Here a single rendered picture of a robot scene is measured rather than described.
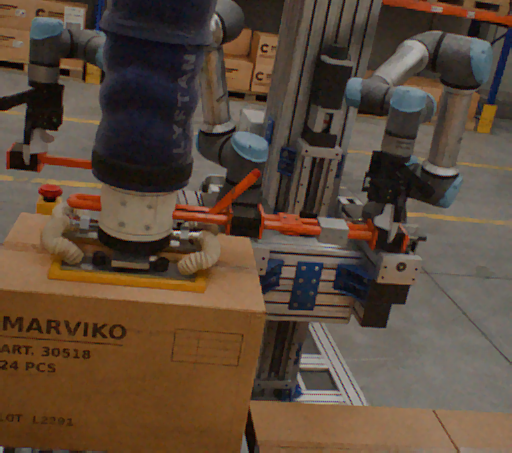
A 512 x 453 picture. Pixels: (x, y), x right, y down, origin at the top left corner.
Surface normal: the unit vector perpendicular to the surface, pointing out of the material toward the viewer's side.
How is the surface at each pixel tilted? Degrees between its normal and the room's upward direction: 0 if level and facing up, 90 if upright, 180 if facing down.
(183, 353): 90
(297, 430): 0
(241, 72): 90
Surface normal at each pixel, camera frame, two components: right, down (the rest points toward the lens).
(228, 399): 0.11, 0.35
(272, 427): 0.17, -0.93
